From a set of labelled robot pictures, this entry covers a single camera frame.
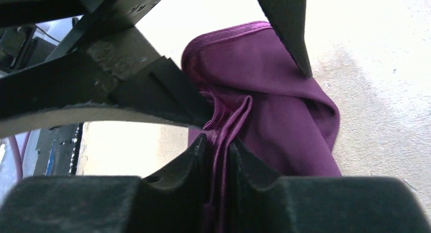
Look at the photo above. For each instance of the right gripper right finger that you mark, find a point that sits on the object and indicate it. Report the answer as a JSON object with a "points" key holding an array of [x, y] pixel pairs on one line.
{"points": [[263, 200]]}

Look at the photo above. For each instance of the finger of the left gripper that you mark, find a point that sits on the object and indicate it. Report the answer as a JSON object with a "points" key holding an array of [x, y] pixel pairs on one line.
{"points": [[287, 17]]}

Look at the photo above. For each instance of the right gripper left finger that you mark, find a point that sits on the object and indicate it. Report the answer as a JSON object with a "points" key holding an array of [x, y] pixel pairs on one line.
{"points": [[169, 200]]}

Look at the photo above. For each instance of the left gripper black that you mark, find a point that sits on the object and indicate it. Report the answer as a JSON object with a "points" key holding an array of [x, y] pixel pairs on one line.
{"points": [[113, 75]]}

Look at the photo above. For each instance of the purple cloth napkin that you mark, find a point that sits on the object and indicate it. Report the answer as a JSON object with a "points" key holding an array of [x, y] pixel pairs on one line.
{"points": [[260, 97]]}

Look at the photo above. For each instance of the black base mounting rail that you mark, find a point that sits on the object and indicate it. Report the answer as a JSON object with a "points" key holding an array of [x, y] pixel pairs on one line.
{"points": [[58, 150]]}

